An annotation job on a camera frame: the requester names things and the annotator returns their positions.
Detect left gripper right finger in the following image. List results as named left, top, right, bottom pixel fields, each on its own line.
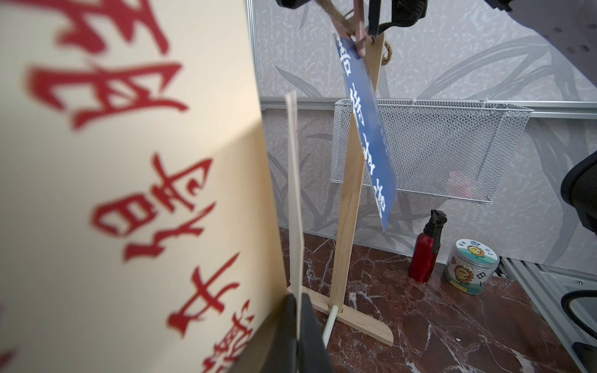
left=298, top=293, right=334, bottom=373

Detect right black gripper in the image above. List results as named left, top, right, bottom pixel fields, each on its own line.
left=274, top=0, right=429, bottom=37

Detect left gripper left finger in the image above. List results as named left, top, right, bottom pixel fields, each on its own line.
left=229, top=294, right=298, bottom=373

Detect pink clothespin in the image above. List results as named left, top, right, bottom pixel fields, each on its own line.
left=333, top=0, right=375, bottom=58

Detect blue postcard white characters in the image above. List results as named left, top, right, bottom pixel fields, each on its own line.
left=335, top=35, right=396, bottom=229

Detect cream postcard red stamps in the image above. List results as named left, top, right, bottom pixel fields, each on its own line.
left=285, top=91, right=304, bottom=340

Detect cream postcard red characters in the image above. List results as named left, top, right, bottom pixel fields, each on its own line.
left=1, top=1, right=286, bottom=372

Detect wooden hanging rack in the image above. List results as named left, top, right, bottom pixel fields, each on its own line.
left=286, top=32, right=396, bottom=348

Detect white wire mesh basket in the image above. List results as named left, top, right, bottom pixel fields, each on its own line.
left=330, top=97, right=535, bottom=205

